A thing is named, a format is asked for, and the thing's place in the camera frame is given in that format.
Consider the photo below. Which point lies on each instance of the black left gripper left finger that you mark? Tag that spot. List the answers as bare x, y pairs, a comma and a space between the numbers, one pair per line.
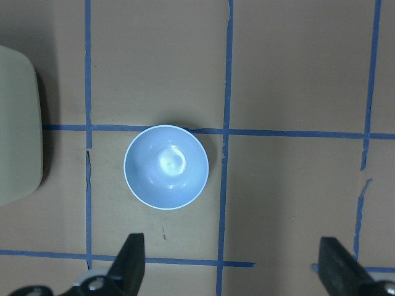
128, 268

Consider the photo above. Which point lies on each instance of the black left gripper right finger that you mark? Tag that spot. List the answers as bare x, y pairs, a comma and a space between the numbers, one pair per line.
339, 272

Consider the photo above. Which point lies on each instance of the blue bowl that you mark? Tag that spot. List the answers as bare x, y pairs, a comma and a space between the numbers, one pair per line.
166, 167

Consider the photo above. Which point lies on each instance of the white toaster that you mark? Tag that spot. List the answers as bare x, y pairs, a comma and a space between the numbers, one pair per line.
21, 128

